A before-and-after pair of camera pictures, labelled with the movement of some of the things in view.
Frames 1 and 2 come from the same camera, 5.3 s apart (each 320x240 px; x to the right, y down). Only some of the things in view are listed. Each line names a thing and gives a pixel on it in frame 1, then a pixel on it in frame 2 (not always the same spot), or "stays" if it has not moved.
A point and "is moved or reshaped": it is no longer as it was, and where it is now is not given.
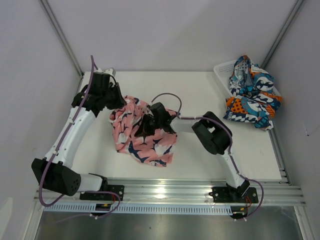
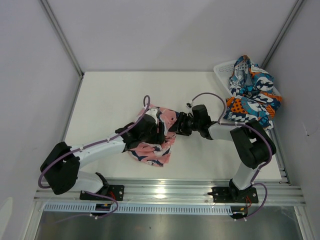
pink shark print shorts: [156, 149] is moved or reshaped
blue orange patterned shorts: [252, 100] stays
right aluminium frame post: [294, 11] stays
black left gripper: [120, 102] to [158, 138]
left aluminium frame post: [62, 38] stays
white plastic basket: [223, 71] stays
